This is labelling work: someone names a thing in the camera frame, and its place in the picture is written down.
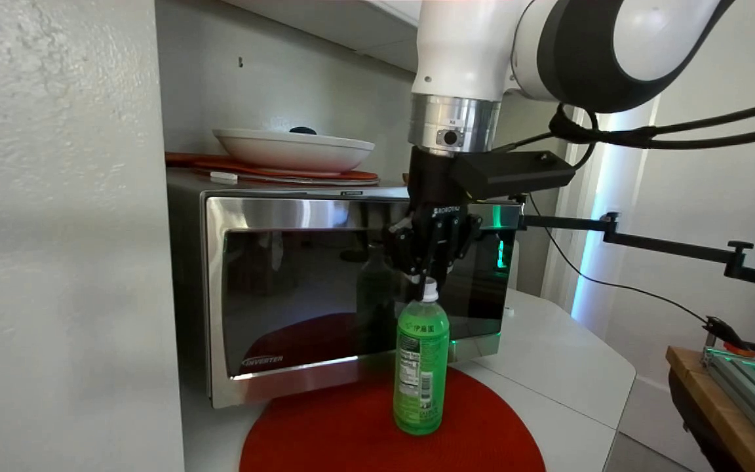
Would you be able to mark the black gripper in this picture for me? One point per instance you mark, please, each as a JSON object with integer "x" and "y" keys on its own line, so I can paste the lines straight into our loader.
{"x": 432, "y": 236}

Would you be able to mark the green tea bottle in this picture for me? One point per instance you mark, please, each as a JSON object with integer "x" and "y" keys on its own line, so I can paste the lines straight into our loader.
{"x": 421, "y": 367}

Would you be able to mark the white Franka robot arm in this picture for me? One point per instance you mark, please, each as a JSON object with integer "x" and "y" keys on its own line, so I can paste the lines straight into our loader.
{"x": 499, "y": 54}

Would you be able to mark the stainless steel microwave body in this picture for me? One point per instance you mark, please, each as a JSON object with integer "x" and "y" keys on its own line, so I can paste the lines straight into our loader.
{"x": 187, "y": 290}

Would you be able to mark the red flat tray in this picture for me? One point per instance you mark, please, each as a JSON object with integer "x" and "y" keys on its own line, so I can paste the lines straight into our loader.
{"x": 307, "y": 173}

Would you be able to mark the red round mat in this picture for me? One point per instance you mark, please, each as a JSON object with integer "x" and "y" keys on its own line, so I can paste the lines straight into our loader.
{"x": 352, "y": 428}

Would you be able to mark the white shallow bowl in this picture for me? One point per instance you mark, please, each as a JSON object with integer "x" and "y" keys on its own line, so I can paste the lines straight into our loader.
{"x": 294, "y": 151}

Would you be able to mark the red and black clamp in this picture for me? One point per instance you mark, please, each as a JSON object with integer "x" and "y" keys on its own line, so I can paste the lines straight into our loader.
{"x": 728, "y": 337}

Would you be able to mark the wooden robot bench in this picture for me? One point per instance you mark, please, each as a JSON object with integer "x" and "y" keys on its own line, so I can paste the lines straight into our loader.
{"x": 720, "y": 409}

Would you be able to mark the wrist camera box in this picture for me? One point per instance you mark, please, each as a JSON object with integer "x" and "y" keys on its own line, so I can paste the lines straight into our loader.
{"x": 517, "y": 171}

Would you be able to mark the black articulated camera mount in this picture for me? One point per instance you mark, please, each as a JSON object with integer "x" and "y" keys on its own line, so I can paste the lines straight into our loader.
{"x": 657, "y": 244}

